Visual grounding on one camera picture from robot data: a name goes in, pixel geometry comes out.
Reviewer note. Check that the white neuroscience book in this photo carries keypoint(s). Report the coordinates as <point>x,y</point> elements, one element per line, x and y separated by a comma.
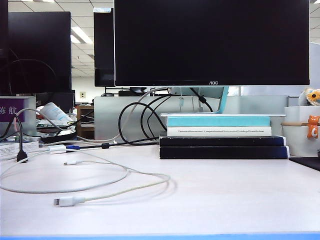
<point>170,133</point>

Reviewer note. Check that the grey partition panel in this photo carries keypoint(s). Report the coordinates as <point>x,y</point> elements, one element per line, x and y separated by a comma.
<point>108,118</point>

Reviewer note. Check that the teal book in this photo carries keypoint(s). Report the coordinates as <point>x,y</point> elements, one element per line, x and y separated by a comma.
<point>217,121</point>

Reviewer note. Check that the brown wooden cabinet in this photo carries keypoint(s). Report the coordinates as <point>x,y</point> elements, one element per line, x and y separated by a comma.
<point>84,130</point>

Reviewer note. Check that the black monitor white label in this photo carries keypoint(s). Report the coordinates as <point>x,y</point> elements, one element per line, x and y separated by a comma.
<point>103,62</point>

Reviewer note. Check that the black AOC monitor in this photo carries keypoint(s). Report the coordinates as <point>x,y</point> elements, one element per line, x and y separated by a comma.
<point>212,50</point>

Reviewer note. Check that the black round stand base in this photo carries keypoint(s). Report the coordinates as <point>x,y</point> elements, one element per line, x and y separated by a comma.
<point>60,137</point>

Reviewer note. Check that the white cream tube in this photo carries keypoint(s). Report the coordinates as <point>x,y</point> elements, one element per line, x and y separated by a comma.
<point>54,112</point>

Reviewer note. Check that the white adapter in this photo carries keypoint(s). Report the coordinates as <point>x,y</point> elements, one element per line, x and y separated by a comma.
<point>57,149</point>

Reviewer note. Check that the colourful magazine stack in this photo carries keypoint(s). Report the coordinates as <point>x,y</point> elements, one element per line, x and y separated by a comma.
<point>48,124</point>

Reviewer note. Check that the wooden cup lid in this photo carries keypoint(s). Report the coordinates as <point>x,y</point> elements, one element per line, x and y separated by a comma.
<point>292,123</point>

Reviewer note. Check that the white storage box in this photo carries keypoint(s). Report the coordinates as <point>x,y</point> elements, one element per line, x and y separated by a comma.
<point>295,140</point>

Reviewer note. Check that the orange cat figurine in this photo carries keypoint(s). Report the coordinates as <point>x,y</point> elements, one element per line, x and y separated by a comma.
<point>312,128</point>

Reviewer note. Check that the owl plush toy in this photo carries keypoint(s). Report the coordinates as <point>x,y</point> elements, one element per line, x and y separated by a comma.
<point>311,97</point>

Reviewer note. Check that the white printed paper box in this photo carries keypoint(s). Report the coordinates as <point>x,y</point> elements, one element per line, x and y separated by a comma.
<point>10,149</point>

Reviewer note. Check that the purple acrylic name plate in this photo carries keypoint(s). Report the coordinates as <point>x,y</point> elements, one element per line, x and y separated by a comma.
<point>7,110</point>

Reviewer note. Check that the wall socket plate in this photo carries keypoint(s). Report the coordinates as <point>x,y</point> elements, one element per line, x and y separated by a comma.
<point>82,95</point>

